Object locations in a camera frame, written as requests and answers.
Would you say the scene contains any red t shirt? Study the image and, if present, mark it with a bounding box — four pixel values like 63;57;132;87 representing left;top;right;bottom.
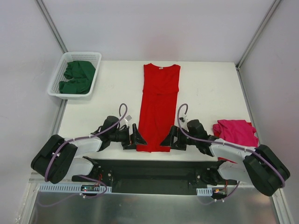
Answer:
213;122;257;164
136;63;181;153

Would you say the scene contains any white plastic basket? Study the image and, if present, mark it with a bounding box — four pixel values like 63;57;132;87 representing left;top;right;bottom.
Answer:
47;51;102;100

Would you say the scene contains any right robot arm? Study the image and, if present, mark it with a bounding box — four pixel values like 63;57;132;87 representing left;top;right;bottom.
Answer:
160;119;291;196

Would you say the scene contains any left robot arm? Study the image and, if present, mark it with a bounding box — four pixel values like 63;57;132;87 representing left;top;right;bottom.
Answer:
30;116;147;184

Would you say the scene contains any folded red t shirt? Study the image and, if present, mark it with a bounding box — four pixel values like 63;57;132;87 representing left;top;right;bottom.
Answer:
213;122;257;164

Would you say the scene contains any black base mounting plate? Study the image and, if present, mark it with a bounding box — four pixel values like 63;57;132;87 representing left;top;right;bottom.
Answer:
86;158;237;195

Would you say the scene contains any folded pink t shirt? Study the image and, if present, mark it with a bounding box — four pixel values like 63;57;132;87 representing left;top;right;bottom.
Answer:
213;119;259;147

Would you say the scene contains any green t shirt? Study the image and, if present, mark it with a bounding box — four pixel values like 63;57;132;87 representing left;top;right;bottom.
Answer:
59;61;96;94

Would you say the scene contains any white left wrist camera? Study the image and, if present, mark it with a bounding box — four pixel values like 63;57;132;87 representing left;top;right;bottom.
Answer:
124;115;132;127

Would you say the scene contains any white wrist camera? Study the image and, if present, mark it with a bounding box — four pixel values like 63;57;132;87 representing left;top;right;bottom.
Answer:
179;115;188;123
124;115;132;127

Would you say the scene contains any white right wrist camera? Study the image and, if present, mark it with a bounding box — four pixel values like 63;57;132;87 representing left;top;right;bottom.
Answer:
179;115;188;123

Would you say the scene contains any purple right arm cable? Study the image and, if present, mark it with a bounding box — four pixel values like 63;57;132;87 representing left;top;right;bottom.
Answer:
177;103;287;206

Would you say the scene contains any right white cable duct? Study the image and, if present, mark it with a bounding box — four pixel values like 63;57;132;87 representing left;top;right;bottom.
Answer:
196;187;213;196

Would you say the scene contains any white cable duct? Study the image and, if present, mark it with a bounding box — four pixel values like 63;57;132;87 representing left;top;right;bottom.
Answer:
196;187;213;196
39;183;112;194

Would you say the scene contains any aluminium front rail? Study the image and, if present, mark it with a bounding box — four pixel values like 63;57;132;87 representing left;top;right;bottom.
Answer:
29;149;281;187

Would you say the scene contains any left white cable duct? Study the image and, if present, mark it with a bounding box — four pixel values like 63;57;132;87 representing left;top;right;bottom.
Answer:
39;183;112;194

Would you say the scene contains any left aluminium frame post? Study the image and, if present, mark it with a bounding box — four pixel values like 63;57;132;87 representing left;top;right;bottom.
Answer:
35;0;68;53

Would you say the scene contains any aluminium frame post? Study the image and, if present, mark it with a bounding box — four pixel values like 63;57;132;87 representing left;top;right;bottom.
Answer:
35;0;68;53
236;0;283;71

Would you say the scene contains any right aluminium frame post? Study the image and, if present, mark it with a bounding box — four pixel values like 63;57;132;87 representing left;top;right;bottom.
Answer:
236;0;283;71

